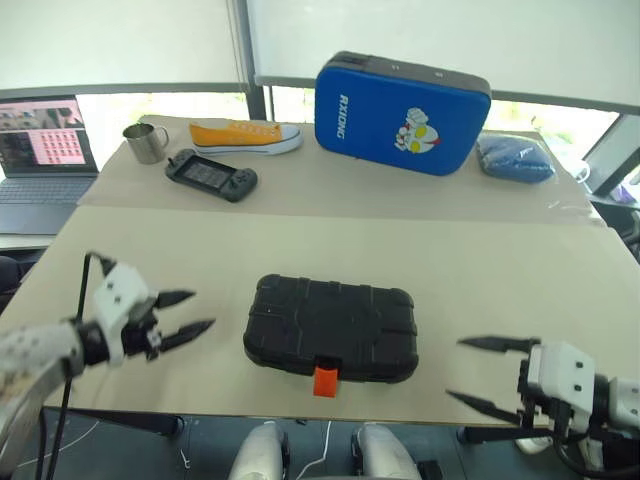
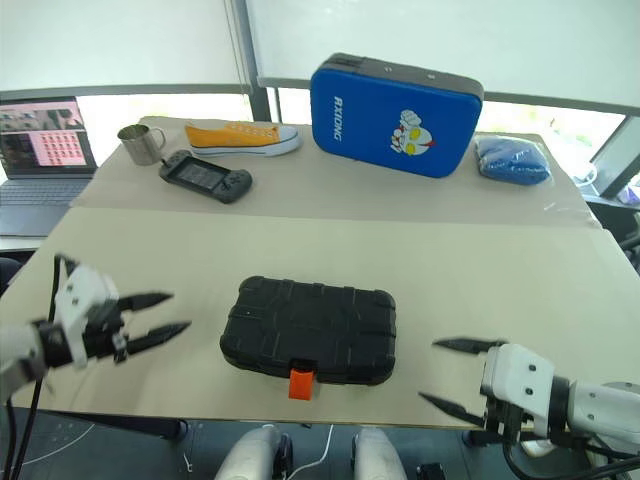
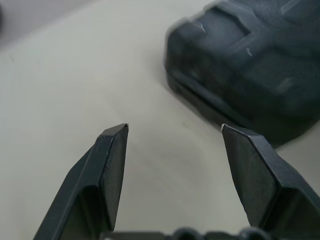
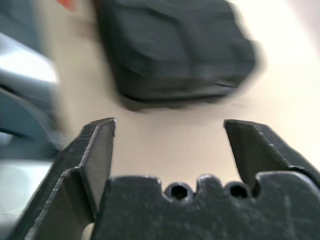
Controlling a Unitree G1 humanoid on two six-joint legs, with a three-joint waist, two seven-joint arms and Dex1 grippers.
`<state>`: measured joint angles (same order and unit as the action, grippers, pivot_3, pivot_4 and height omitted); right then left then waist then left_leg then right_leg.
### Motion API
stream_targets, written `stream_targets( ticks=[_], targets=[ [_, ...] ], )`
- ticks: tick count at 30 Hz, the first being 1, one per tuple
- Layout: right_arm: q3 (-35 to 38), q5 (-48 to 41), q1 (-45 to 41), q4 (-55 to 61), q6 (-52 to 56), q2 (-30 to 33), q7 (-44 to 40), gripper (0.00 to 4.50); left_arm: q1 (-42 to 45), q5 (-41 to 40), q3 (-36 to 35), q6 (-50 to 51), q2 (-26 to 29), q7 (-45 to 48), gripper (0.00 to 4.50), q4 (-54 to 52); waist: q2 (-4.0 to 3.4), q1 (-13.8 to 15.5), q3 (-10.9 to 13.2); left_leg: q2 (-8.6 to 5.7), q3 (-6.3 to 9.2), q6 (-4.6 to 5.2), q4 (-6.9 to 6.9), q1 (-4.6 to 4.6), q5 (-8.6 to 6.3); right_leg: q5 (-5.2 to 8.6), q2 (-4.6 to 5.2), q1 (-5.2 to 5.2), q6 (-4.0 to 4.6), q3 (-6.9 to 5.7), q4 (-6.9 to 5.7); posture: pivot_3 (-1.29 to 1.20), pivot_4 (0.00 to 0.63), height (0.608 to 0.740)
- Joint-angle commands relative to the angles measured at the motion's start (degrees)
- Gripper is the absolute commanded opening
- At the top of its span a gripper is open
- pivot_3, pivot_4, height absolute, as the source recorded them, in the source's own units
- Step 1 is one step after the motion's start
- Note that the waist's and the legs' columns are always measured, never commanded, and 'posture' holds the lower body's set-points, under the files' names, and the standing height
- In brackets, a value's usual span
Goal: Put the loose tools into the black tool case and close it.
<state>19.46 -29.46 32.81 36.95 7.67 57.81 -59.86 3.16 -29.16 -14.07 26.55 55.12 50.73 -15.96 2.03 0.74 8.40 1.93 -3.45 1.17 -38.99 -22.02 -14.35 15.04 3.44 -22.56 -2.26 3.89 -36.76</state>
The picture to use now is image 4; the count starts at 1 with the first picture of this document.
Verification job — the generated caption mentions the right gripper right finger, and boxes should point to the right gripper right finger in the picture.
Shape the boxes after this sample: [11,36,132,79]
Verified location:
[223,119,320,196]

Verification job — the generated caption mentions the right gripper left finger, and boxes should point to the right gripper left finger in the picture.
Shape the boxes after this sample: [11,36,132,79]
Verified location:
[9,117,117,240]

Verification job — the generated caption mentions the black plastic tool case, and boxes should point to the black plastic tool case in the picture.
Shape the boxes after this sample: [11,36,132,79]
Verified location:
[93,0,266,113]

